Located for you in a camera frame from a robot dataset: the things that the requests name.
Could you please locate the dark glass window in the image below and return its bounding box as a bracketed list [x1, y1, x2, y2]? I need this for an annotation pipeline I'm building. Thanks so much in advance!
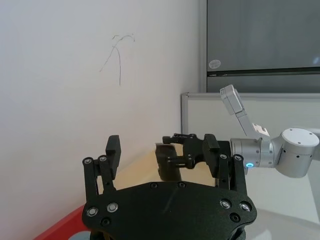
[206, 0, 320, 93]

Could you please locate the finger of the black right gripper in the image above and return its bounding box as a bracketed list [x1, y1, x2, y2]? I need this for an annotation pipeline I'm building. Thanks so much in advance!
[154, 143, 196, 182]
[161, 132, 199, 146]

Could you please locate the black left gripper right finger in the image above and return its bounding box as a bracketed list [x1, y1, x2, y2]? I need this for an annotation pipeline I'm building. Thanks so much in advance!
[203, 133, 249, 197]

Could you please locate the beige wooden board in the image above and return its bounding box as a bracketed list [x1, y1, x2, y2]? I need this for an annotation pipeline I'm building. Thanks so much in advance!
[96, 146, 216, 196]

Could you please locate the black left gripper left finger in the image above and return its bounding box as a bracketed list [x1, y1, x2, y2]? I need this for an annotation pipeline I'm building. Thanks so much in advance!
[83, 134, 123, 200]

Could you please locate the whiteboard with silver frame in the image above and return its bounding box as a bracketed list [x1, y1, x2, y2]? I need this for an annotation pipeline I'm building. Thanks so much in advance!
[180, 91, 320, 142]

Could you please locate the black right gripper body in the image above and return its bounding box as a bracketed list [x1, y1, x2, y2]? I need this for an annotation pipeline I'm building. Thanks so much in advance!
[181, 136, 232, 171]

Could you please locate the round white sticker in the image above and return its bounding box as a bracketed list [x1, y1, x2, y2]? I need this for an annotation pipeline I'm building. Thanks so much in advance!
[208, 59, 222, 70]

